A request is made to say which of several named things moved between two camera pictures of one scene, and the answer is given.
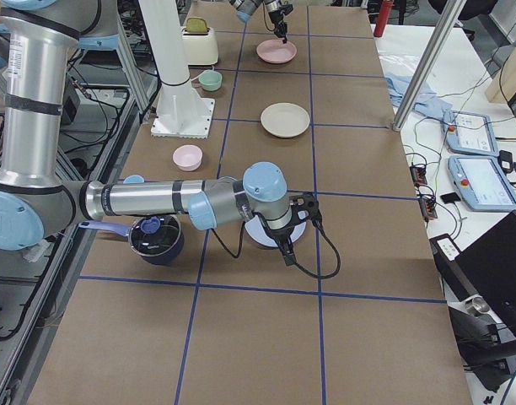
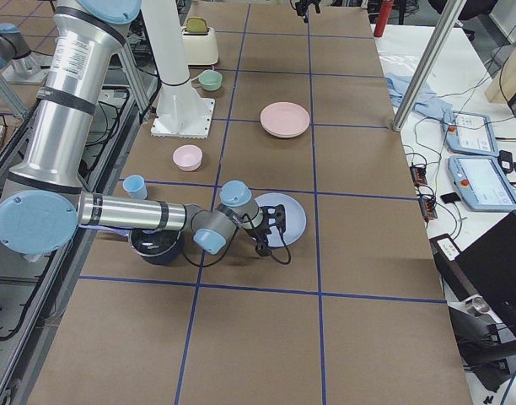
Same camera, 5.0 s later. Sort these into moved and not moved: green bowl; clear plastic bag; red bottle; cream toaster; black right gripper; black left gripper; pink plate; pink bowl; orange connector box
Moved: black left gripper; pink plate; black right gripper
Not moved: orange connector box; clear plastic bag; green bowl; red bottle; cream toaster; pink bowl
